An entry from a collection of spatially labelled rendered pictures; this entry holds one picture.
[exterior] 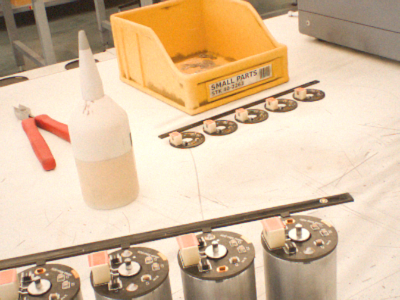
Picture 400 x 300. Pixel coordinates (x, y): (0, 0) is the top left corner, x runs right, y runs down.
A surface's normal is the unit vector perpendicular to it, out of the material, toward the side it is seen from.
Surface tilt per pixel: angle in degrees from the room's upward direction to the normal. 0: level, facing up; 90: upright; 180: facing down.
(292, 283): 90
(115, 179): 84
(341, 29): 90
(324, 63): 0
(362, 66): 0
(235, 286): 90
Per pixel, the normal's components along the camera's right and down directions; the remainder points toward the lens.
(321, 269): 0.48, 0.34
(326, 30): -0.85, 0.30
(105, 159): 0.26, 0.40
